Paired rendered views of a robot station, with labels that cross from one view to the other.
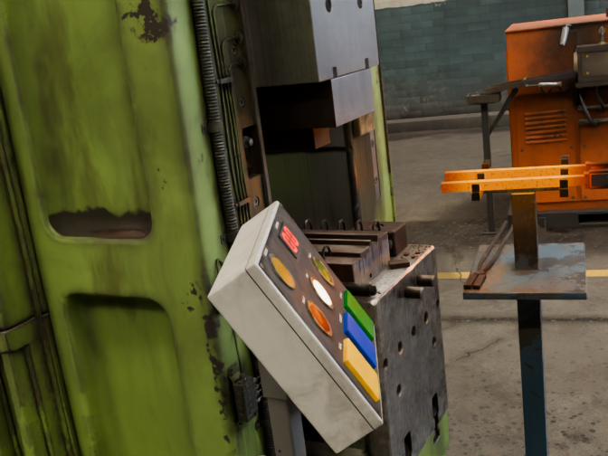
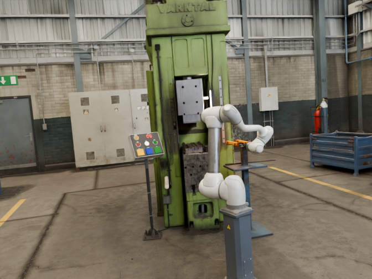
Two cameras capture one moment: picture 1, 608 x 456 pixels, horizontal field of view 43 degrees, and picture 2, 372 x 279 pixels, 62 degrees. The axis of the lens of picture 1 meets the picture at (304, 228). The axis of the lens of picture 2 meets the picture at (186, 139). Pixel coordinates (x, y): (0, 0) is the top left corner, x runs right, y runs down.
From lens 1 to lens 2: 3.12 m
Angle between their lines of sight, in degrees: 56
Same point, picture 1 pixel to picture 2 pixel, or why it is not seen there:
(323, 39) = (181, 108)
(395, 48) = not seen: outside the picture
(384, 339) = (186, 163)
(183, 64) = (158, 110)
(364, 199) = not seen: hidden behind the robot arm
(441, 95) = not seen: outside the picture
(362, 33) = (196, 107)
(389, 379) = (186, 171)
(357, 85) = (193, 117)
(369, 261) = (192, 149)
